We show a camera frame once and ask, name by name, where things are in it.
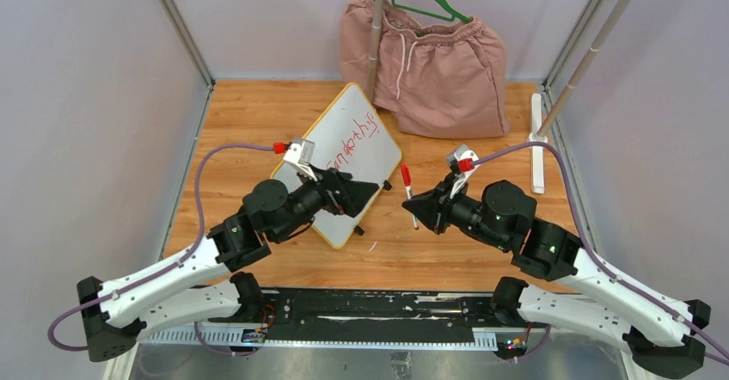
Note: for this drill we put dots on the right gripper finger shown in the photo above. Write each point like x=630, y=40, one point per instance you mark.
x=449, y=186
x=426, y=208

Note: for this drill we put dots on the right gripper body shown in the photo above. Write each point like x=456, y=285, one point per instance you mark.
x=446, y=200

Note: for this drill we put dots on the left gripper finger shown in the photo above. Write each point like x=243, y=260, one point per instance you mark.
x=343, y=181
x=355, y=195

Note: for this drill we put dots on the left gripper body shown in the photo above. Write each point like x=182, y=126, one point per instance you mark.
x=333, y=198

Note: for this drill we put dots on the white marker pen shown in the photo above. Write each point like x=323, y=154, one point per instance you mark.
x=407, y=181

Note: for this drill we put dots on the yellow framed whiteboard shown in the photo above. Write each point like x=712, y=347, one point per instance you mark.
x=350, y=136

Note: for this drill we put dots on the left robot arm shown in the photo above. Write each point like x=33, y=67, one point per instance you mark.
x=206, y=279

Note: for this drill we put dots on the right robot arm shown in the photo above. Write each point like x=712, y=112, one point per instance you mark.
x=659, y=337

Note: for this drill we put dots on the pink shorts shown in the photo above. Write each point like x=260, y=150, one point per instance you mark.
x=441, y=81

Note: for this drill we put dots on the clothes rack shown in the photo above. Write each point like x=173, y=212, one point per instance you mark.
x=543, y=111

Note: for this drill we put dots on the green clothes hanger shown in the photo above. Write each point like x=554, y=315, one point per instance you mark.
x=445, y=11

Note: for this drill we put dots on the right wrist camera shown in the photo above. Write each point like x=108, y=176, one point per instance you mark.
x=461, y=162

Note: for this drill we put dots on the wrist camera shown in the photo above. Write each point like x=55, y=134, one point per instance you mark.
x=298, y=155
x=461, y=162

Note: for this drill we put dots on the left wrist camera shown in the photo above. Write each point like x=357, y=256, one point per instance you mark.
x=298, y=155

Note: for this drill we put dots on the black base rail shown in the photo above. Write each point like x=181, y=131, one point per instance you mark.
x=316, y=316

